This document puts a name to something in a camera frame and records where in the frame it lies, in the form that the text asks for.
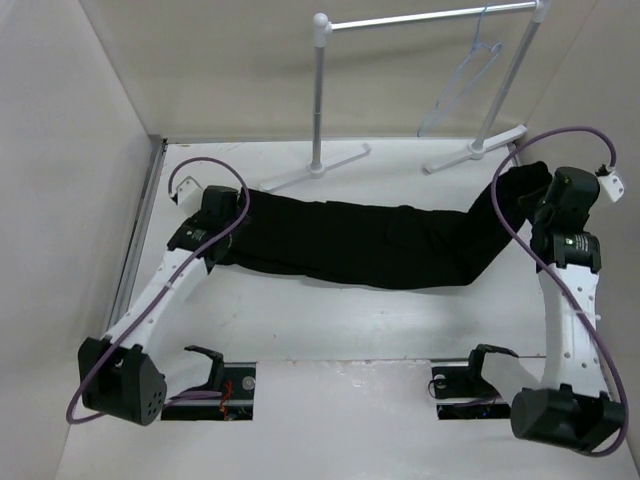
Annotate black trousers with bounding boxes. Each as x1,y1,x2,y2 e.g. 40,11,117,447
222,162,552,290

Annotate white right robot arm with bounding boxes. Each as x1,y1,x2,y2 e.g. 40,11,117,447
463,167,628,457

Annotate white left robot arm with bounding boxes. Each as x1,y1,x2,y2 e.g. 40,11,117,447
73,186,249,426

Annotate white metal clothes rack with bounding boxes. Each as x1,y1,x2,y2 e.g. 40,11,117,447
260,1,551,192

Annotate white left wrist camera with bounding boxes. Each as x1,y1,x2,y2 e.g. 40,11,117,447
171,176,204,216

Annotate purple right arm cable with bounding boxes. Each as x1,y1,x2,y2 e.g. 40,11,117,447
452,125,631,456

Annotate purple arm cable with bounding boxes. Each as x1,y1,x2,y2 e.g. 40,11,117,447
452,125,631,456
65,156,252,426

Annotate light blue wire hanger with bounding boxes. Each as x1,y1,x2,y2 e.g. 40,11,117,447
416,3,502,138

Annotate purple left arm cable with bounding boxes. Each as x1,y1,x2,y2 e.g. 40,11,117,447
65,156,252,426

